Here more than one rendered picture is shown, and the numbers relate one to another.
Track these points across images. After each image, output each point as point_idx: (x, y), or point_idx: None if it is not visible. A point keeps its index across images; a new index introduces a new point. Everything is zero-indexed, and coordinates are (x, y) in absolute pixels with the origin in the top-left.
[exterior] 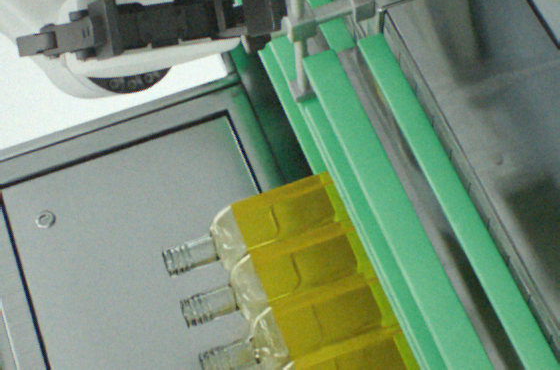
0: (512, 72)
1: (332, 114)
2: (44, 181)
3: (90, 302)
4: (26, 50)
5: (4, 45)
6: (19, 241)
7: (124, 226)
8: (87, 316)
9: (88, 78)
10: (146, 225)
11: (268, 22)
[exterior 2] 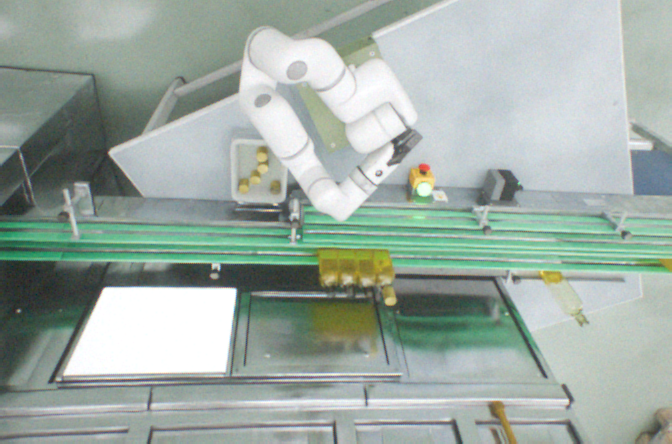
0: None
1: (327, 220)
2: (249, 350)
3: (309, 348)
4: (401, 159)
5: (172, 350)
6: (272, 364)
7: (282, 331)
8: (314, 350)
9: (376, 185)
10: (285, 325)
11: (411, 129)
